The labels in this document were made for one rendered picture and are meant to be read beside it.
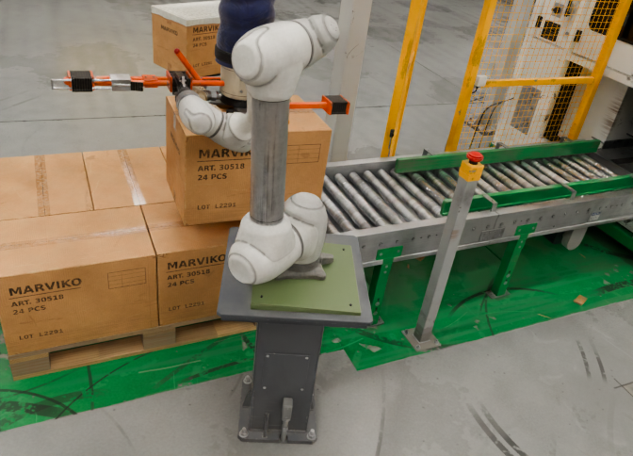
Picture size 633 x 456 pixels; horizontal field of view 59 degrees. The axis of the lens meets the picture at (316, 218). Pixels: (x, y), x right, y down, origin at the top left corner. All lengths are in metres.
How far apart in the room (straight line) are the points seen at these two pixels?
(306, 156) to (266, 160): 0.82
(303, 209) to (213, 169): 0.58
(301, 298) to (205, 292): 0.83
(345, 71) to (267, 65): 2.28
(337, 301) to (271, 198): 0.46
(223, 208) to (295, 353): 0.66
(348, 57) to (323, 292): 2.04
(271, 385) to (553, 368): 1.51
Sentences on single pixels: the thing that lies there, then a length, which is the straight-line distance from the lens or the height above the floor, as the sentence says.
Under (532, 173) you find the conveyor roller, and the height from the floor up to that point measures 0.53.
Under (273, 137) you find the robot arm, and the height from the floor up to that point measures 1.34.
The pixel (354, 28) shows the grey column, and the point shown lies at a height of 1.16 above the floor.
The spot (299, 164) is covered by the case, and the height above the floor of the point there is 0.91.
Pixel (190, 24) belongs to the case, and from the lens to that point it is 3.99.
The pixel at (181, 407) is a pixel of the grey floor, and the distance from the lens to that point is 2.53.
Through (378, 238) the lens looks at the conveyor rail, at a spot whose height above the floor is 0.56.
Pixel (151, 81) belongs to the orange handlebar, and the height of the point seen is 1.21.
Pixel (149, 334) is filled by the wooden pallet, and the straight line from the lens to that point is 2.68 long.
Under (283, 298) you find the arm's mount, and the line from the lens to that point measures 1.84.
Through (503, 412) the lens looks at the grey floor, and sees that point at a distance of 2.80.
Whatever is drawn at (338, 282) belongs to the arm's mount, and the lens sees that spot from 1.94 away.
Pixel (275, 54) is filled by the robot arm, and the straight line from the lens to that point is 1.40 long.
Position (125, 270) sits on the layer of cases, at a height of 0.48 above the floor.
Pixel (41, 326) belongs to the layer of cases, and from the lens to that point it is 2.56.
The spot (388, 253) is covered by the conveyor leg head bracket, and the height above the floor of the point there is 0.46.
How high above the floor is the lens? 1.96
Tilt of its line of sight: 32 degrees down
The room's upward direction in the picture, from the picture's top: 8 degrees clockwise
